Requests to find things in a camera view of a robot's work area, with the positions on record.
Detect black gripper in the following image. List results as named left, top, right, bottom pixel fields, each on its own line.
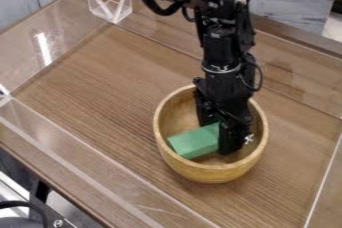
left=193, top=66, right=264, bottom=155

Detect green rectangular block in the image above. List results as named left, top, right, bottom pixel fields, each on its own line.
left=167, top=123, right=220, bottom=159

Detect brown wooden bowl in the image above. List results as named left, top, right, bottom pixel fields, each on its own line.
left=153, top=85, right=270, bottom=183

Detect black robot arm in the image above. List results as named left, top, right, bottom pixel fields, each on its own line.
left=170, top=0, right=264, bottom=155

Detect clear acrylic tray walls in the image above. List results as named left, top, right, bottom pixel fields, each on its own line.
left=0, top=0, right=342, bottom=228

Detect clear acrylic corner bracket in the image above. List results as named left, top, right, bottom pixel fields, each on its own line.
left=87, top=0, right=133, bottom=24

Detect black table leg bracket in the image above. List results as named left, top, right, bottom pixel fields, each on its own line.
left=30, top=180, right=78, bottom=228

